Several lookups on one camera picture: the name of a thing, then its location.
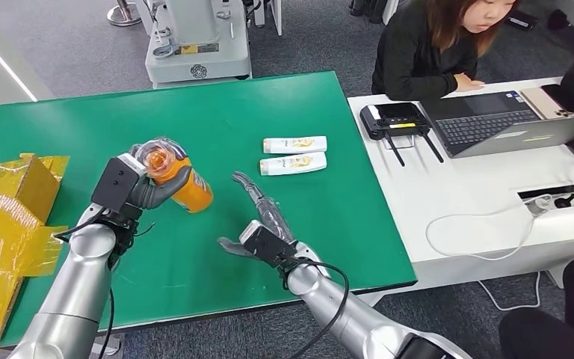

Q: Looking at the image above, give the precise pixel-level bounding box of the orange detergent bottle clear cap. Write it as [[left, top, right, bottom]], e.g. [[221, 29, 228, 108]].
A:
[[133, 137, 215, 214]]

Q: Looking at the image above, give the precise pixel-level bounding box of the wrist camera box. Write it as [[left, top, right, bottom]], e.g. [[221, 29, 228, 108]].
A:
[[239, 220, 298, 269], [90, 153, 147, 214]]

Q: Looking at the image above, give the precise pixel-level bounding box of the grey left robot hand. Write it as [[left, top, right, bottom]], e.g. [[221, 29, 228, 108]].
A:
[[127, 144, 194, 212]]

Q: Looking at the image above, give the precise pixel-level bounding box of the gold smartphone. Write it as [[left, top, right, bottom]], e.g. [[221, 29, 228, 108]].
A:
[[519, 84, 574, 121]]

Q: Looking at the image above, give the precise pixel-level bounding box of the white cable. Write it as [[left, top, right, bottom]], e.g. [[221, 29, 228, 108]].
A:
[[425, 195, 553, 312]]

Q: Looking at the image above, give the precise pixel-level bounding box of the metal stanchion base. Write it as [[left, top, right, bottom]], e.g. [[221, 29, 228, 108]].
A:
[[106, 0, 143, 27]]

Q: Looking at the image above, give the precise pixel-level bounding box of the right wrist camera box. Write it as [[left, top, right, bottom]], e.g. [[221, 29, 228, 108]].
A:
[[239, 220, 298, 269]]

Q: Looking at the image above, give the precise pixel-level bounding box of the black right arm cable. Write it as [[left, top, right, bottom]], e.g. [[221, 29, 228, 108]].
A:
[[279, 257, 351, 359]]

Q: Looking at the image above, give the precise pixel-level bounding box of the white machine base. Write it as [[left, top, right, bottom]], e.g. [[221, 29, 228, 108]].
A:
[[135, 0, 253, 89]]

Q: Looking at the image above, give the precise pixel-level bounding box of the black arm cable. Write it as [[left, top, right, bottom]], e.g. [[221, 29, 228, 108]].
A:
[[53, 217, 157, 359], [279, 257, 351, 359]]

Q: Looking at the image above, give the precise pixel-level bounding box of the black remote controller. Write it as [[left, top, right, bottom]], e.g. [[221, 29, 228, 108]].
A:
[[359, 102, 445, 168]]

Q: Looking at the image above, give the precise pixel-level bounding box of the white power adapter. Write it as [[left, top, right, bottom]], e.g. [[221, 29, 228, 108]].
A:
[[524, 194, 556, 217]]

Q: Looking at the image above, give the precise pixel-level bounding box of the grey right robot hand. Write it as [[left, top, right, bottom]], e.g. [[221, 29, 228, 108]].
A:
[[217, 171, 297, 259]]

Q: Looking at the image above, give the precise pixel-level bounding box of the yellow taped cardboard box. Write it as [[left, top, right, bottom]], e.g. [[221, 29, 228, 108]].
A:
[[0, 153, 70, 355]]

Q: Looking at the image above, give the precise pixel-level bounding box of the white table foot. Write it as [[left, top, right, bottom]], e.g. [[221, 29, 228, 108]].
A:
[[88, 334, 125, 358]]

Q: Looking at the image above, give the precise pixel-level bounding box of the white furniture panel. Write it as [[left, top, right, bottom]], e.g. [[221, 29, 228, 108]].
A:
[[253, 0, 283, 37]]

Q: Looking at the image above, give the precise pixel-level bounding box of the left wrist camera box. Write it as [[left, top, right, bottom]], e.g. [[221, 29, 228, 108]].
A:
[[90, 153, 147, 214]]

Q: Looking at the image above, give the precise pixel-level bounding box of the grey open laptop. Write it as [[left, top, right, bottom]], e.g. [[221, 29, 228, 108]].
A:
[[418, 90, 574, 159]]

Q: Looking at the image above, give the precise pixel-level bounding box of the person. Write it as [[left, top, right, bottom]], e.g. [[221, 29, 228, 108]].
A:
[[499, 257, 574, 359], [371, 0, 521, 102]]

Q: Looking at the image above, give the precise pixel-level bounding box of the white shampoo bottle gold cap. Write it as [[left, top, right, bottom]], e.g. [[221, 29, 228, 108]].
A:
[[263, 135, 328, 155], [259, 151, 328, 177]]

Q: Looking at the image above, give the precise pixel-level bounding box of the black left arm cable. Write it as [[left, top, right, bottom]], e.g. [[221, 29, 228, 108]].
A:
[[53, 217, 157, 359]]

